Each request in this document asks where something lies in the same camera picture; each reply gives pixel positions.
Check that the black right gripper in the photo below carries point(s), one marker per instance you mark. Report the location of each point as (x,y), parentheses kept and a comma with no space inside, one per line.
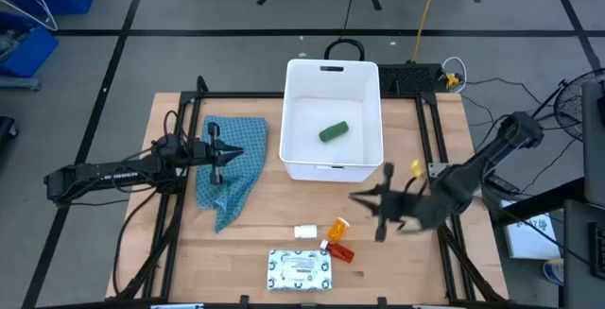
(402,207)

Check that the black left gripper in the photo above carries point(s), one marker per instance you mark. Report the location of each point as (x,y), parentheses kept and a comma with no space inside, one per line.
(213,153)

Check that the orange pill bottle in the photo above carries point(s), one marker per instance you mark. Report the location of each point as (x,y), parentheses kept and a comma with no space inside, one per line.
(338,229)

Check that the red bottle with white cap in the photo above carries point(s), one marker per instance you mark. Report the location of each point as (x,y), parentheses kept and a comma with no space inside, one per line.
(340,252)

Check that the white pill bottle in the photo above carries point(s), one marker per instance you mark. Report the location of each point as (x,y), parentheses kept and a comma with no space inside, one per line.
(305,231)

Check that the green bandage roll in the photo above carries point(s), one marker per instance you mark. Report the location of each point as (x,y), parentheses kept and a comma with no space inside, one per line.
(333,132)

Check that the white plastic bin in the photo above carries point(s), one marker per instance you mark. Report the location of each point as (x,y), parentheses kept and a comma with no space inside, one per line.
(302,125)

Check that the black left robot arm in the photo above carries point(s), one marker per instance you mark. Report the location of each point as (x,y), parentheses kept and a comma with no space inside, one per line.
(104,174)

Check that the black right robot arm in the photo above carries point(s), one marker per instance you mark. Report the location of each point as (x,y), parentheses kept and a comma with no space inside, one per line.
(472,172)

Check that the teal patterned cloth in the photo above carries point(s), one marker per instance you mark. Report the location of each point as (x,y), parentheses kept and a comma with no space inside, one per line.
(241,139)

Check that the yellow tag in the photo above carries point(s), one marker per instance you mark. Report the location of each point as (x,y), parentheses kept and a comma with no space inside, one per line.
(416,168)

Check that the white patterned wipes pack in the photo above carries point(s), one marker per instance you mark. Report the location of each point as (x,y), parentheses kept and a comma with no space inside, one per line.
(299,269)

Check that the yellow plug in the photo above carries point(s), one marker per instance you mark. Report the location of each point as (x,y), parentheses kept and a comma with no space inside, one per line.
(452,80)

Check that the white printed box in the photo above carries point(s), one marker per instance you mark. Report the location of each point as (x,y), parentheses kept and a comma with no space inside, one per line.
(529,238)

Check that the person's shoe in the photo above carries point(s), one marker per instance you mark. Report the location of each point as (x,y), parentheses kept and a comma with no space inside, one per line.
(554,271)

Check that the black desk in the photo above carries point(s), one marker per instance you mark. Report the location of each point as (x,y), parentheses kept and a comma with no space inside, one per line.
(581,252)

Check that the black floor fan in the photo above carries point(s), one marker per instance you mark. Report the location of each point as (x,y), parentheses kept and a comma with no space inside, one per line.
(572,103)

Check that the black object at floor edge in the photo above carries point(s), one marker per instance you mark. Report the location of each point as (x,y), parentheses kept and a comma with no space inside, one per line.
(5,132)

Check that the grey monitor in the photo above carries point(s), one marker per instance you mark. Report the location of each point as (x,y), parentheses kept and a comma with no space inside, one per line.
(593,148)

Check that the black keyboard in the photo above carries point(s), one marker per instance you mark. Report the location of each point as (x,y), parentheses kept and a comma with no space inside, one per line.
(598,252)

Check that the black aluminium table frame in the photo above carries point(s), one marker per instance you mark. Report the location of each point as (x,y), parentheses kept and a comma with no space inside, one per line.
(236,95)

